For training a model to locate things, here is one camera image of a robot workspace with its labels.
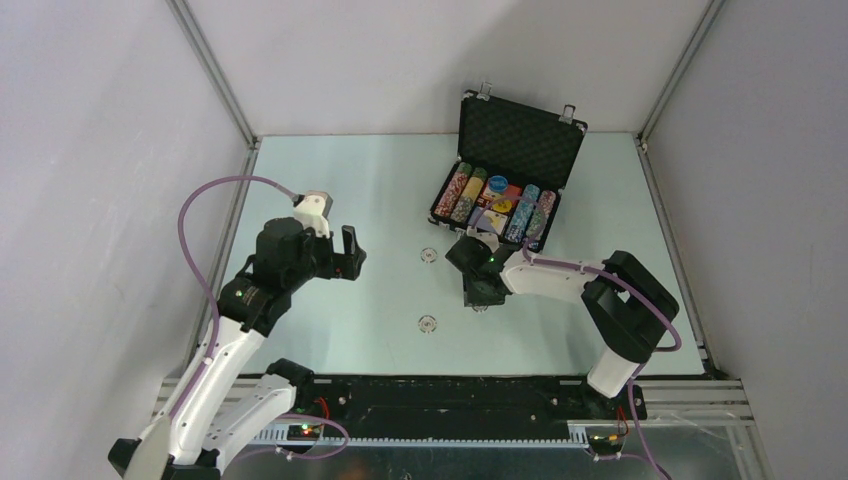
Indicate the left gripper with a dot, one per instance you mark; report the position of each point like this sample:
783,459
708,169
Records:
345,265

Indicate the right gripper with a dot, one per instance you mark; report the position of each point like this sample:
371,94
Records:
471,297

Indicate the white poker chip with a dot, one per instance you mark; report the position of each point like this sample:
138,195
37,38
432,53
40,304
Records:
428,255
427,324

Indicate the black poker set case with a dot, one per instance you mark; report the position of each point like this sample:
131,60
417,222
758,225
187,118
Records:
524,144

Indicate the blue playing card deck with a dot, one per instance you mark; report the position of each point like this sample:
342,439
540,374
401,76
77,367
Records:
489,220

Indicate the yellow big blind button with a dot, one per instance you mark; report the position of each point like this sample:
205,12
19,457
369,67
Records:
503,207

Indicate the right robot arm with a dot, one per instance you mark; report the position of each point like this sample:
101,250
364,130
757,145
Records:
598,319

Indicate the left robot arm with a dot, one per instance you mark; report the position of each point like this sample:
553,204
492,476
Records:
189,439

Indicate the white poker chip front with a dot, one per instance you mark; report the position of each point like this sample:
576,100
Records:
427,324

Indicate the light blue chip stack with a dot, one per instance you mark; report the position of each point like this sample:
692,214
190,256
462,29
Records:
518,223

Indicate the red card deck in case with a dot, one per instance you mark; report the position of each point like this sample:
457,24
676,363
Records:
490,193

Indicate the blue dealer button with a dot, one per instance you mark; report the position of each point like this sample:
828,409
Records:
497,183

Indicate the red poker chip stack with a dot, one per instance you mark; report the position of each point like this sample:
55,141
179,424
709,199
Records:
453,190

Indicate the grey poker chip stack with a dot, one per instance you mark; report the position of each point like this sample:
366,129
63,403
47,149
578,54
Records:
467,199

